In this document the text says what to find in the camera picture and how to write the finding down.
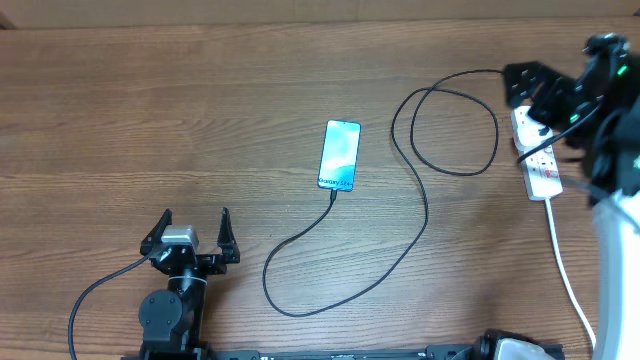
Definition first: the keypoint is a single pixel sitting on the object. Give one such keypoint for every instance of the white power strip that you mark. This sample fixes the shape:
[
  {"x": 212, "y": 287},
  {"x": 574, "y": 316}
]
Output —
[{"x": 540, "y": 170}]

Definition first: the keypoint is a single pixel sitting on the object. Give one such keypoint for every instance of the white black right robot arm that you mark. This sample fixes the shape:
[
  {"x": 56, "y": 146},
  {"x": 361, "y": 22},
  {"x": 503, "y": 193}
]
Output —
[{"x": 598, "y": 113}]

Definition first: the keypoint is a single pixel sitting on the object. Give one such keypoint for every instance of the blue Galaxy smartphone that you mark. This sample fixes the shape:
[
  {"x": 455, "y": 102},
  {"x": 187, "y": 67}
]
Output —
[{"x": 340, "y": 150}]

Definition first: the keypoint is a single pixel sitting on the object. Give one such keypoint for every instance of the white charger adapter plug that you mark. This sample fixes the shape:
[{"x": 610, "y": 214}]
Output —
[{"x": 530, "y": 135}]

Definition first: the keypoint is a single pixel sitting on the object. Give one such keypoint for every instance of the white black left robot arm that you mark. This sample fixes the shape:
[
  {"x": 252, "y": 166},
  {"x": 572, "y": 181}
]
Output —
[{"x": 171, "y": 318}]

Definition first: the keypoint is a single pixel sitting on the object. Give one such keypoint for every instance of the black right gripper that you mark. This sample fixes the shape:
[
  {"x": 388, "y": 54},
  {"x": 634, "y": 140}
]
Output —
[{"x": 549, "y": 84}]

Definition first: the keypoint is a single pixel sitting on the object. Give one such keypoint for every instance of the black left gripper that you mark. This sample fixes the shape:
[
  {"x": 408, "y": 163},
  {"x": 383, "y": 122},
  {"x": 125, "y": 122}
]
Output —
[{"x": 215, "y": 265}]

